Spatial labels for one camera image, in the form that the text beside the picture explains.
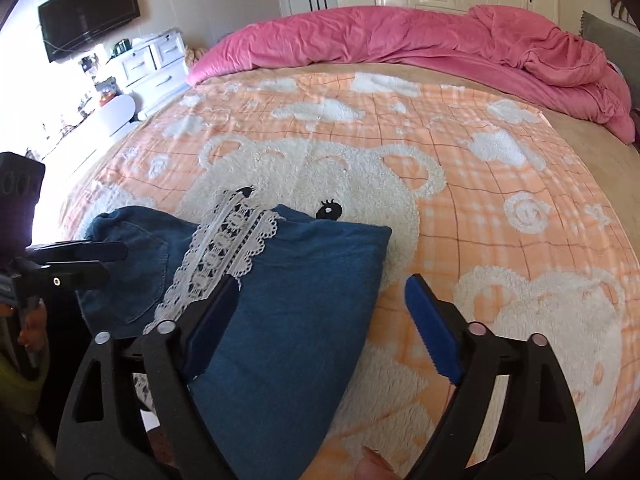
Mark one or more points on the person's left hand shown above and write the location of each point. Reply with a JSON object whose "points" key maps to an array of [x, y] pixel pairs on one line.
{"points": [[22, 331]]}

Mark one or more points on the grey padded headboard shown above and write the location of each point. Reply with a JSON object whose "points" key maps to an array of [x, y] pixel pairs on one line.
{"points": [[621, 48]]}

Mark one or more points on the pink duvet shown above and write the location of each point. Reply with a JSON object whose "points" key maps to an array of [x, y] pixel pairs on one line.
{"points": [[509, 49]]}

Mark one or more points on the wall mounted black television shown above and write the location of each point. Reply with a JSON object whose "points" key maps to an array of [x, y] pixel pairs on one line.
{"points": [[67, 26]]}

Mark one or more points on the person's right hand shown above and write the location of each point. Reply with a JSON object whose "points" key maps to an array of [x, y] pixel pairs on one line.
{"points": [[373, 466]]}

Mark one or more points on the orange bear pattern blanket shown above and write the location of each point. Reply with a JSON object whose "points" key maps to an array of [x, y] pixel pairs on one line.
{"points": [[529, 217]]}

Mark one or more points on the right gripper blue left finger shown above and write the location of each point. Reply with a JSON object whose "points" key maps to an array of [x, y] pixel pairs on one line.
{"points": [[204, 323]]}

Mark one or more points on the blue denim lace-trimmed pants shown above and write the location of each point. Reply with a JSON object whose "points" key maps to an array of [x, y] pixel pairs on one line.
{"points": [[307, 289]]}

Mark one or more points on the white drawer dresser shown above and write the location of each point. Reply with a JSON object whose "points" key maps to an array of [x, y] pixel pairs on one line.
{"points": [[153, 72]]}

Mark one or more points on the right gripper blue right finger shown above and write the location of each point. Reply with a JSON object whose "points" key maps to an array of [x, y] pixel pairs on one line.
{"points": [[439, 324]]}

